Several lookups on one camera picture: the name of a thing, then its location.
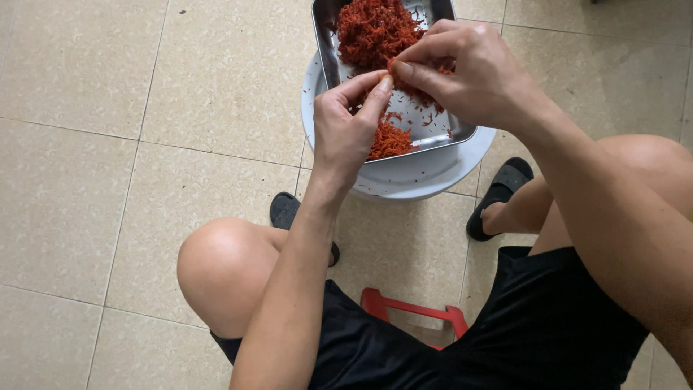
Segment person's leg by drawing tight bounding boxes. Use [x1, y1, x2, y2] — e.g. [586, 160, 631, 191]
[481, 134, 693, 256]
[176, 217, 336, 340]

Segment person's left hand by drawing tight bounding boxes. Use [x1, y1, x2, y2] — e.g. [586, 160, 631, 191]
[313, 70, 395, 183]

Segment person's right hand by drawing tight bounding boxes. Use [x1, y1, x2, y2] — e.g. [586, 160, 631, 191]
[388, 19, 537, 132]

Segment red plastic stool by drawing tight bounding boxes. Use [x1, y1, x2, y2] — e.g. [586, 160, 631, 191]
[361, 287, 470, 351]

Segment black shorts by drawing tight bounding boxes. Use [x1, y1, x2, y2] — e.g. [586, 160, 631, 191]
[210, 246, 650, 390]

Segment person's left leg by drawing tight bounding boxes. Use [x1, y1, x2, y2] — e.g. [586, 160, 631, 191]
[176, 217, 336, 340]

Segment small heap of orange shreds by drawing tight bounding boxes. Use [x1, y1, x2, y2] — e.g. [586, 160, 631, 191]
[368, 113, 419, 161]

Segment large heap of red shreds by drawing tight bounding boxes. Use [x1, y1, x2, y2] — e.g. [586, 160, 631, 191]
[336, 0, 428, 74]

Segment black slipper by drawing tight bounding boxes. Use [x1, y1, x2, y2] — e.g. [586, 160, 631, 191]
[270, 192, 341, 267]
[466, 157, 535, 242]

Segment white round plastic basin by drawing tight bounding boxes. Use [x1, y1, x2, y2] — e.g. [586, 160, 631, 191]
[301, 51, 498, 204]

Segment person's right leg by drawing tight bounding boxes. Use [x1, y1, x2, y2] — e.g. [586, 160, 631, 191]
[481, 134, 693, 256]

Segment steel rectangular tray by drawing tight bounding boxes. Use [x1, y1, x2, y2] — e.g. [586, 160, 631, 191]
[311, 0, 478, 164]

